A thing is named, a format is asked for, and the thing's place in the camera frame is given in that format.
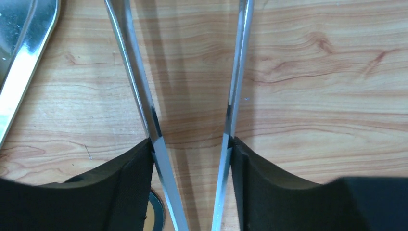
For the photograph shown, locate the stainless steel tray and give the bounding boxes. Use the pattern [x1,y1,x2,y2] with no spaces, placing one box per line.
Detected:
[0,0,61,143]

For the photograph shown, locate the metal tongs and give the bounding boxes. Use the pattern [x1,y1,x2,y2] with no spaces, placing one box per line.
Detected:
[105,0,254,231]

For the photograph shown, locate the yellow bear face coaster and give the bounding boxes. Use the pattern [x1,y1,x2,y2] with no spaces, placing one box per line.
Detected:
[143,189,166,231]

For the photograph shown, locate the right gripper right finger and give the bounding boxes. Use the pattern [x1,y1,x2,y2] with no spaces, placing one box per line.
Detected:
[230,138,408,231]

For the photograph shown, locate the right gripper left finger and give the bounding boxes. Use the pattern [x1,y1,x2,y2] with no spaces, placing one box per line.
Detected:
[0,139,153,231]

